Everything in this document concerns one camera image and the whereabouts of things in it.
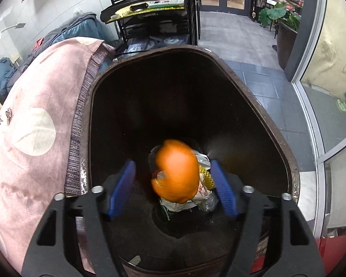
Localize paper food wrapper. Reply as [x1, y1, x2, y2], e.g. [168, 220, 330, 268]
[155, 149, 219, 213]

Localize blue bedding pile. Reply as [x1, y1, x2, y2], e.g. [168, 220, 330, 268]
[0, 57, 18, 104]

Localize red cloth on bed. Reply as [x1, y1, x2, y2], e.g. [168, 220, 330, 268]
[32, 38, 44, 52]

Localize white floor lamp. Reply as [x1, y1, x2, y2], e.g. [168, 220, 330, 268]
[0, 22, 26, 38]

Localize orange tangerine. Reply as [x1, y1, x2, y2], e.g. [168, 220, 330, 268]
[152, 139, 200, 204]

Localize black metal trolley cart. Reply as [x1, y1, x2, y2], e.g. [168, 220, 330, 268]
[100, 0, 200, 57]

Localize dark brown trash bin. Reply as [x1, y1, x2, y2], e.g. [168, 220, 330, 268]
[80, 46, 299, 276]

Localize green potted plant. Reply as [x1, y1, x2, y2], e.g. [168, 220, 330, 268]
[258, 3, 301, 31]

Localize blue massage bed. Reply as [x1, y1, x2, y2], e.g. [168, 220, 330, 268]
[18, 12, 116, 73]

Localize pink polka dot blanket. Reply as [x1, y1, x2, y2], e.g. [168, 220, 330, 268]
[0, 37, 116, 272]

